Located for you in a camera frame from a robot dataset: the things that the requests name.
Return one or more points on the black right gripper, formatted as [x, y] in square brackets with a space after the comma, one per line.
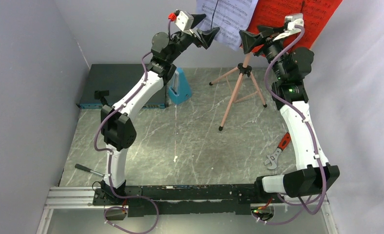
[249, 40]

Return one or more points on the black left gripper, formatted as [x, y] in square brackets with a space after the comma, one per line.
[206, 37]

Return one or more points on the clear plastic metronome cover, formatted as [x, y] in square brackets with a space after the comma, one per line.
[174, 86]

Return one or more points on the blue metronome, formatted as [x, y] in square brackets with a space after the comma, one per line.
[184, 92]

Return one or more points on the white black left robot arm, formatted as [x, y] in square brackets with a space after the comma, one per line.
[116, 125]

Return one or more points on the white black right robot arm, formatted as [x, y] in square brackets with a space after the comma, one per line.
[284, 79]

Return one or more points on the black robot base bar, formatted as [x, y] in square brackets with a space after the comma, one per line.
[239, 199]

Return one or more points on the blue sheet music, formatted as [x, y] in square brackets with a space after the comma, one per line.
[230, 16]

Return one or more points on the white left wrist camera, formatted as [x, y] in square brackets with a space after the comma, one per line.
[183, 20]

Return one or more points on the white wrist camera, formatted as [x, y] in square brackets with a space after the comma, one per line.
[183, 20]
[291, 23]

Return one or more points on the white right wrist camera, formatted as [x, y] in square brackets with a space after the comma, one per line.
[291, 23]

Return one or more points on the black blue network switch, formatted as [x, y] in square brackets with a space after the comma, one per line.
[124, 81]

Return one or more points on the red handled tool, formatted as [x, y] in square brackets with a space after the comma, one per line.
[272, 160]

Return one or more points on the black handled claw hammer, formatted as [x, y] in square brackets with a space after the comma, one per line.
[86, 169]

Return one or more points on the aluminium frame rail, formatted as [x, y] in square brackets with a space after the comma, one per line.
[194, 168]

